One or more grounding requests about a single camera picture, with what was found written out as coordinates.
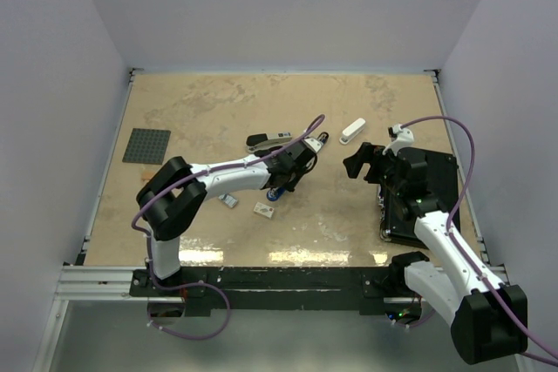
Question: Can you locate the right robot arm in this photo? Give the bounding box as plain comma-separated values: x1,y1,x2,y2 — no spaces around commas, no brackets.
343,142,527,364

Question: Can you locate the white stapler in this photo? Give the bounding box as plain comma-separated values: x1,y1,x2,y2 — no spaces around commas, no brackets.
339,118,366,145

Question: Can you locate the black base frame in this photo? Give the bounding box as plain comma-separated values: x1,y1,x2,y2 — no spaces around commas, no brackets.
130,267,434,323

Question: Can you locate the black case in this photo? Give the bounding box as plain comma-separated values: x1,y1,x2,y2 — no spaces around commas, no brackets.
378,148,459,248

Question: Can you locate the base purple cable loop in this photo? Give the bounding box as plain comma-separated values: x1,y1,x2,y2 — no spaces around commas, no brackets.
146,278,232,342

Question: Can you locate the blue black stapler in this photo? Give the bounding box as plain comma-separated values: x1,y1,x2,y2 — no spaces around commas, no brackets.
267,132,330,201

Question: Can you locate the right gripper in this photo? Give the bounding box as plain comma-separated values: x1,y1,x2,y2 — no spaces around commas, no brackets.
343,142,405,195

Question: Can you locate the white staple box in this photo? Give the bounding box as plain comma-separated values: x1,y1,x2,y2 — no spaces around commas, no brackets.
254,202,275,219

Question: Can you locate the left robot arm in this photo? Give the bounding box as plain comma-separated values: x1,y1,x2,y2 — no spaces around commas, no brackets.
132,140,317,295

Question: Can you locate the silver black stapler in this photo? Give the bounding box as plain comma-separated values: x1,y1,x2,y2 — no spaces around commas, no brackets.
245,132,293,154

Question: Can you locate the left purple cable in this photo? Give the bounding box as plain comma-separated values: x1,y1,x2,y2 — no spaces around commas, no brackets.
131,113,327,260

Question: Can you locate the small wooden block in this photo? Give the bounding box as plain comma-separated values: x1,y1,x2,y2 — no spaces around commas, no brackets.
140,171,154,182

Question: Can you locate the grey lego baseplate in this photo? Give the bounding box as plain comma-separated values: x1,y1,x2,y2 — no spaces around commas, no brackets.
122,128,171,165

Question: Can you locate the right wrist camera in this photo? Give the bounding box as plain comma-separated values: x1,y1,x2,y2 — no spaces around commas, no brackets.
383,124,414,156

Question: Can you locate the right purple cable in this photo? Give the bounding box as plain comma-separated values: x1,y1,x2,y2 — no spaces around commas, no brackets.
403,115,558,364

